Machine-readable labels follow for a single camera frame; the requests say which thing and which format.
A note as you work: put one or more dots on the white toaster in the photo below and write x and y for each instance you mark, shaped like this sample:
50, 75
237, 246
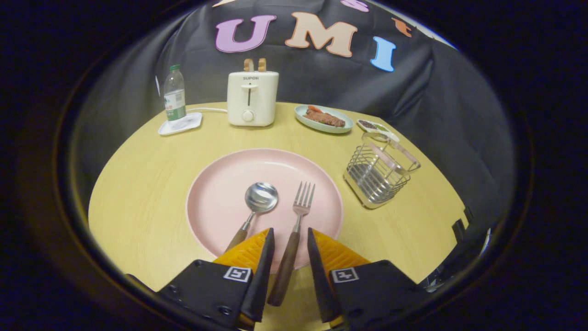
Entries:
262, 101

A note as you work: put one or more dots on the white square coaster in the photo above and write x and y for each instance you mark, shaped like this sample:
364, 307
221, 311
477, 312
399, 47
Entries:
191, 123

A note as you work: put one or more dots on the black backdrop cloth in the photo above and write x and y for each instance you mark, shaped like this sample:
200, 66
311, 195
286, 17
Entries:
436, 92

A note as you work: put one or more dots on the pink plate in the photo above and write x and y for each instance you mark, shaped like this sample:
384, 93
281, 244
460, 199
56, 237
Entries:
220, 197

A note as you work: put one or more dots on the brown meat slices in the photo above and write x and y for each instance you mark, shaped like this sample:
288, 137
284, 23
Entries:
327, 119

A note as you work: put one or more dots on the light green plate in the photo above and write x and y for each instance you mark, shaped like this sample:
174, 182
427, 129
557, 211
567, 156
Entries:
321, 128

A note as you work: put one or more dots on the toast slice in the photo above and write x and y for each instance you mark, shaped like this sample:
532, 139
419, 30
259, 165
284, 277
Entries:
248, 65
262, 65

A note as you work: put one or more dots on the white divided condiment dish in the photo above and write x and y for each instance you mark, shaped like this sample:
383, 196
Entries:
367, 124

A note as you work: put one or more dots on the clear plastic water bottle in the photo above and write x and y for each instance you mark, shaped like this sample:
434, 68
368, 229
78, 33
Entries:
174, 101

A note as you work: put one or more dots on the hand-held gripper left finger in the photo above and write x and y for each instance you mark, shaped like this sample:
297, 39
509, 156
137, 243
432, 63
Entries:
262, 285

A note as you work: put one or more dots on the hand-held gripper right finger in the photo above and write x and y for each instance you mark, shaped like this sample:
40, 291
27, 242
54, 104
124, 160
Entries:
321, 285

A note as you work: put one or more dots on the orange carrot slice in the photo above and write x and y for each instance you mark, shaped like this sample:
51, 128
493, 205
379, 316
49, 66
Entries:
314, 109

